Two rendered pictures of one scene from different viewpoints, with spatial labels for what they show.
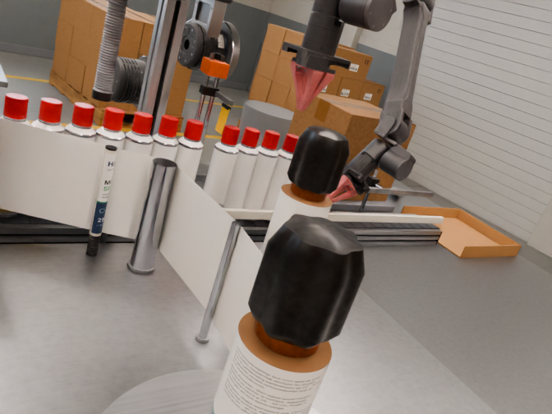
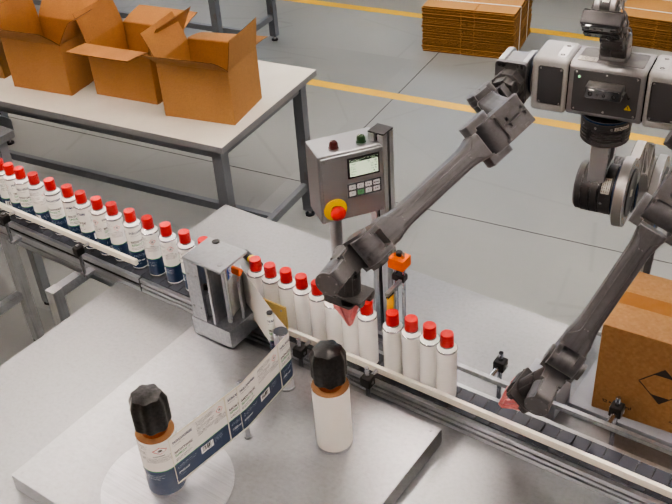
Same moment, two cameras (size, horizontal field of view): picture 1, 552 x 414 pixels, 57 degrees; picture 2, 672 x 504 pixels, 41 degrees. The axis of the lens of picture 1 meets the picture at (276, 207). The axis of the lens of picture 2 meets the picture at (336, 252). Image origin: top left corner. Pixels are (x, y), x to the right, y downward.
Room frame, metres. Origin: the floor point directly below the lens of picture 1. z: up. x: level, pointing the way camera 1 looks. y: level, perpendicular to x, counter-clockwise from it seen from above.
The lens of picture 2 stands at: (0.45, -1.53, 2.53)
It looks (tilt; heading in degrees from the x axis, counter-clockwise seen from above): 35 degrees down; 76
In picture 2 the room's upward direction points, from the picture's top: 4 degrees counter-clockwise
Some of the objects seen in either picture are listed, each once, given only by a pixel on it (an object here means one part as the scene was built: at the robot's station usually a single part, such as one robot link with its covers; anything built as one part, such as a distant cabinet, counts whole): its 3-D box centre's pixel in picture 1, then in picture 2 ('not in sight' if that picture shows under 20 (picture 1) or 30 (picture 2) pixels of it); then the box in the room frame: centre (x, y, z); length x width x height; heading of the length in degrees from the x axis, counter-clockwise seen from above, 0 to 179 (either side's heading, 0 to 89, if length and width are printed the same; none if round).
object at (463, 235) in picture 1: (459, 230); not in sight; (1.59, -0.59, 0.85); 0.30 x 0.26 x 0.04; 128
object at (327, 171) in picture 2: not in sight; (346, 176); (0.97, 0.33, 1.38); 0.17 x 0.10 x 0.19; 3
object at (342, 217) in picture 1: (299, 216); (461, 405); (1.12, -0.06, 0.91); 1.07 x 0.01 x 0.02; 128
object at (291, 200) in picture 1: (300, 215); (331, 396); (0.80, -0.04, 1.03); 0.09 x 0.09 x 0.30
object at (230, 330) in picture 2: not in sight; (222, 291); (0.63, 0.47, 1.01); 0.14 x 0.13 x 0.26; 128
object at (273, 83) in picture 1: (315, 98); not in sight; (5.48, -0.04, 0.57); 1.20 x 0.83 x 1.14; 138
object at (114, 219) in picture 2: not in sight; (117, 231); (0.38, 0.93, 0.98); 0.05 x 0.05 x 0.20
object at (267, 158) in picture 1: (259, 175); (429, 356); (1.08, 0.06, 0.98); 0.05 x 0.05 x 0.20
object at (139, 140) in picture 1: (133, 166); (334, 318); (0.90, 0.28, 0.98); 0.05 x 0.05 x 0.20
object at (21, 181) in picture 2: not in sight; (26, 194); (0.11, 1.27, 0.98); 0.05 x 0.05 x 0.20
